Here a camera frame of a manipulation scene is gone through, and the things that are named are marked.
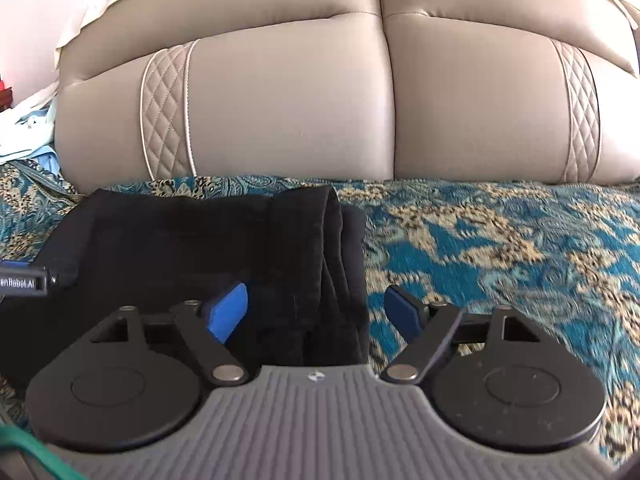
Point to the small red object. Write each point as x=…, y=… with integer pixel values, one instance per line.
x=4, y=95

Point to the teal and gold patterned blanket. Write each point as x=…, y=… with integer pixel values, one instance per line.
x=500, y=240

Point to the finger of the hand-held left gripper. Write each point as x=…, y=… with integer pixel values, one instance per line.
x=14, y=263

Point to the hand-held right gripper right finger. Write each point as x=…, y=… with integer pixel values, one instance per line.
x=402, y=312

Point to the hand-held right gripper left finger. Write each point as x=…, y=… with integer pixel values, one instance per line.
x=227, y=312

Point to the beige padded leather headboard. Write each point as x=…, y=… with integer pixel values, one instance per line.
x=300, y=100

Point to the black pants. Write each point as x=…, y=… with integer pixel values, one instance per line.
x=190, y=245

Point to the light blue cloth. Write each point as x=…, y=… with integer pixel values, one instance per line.
x=30, y=152

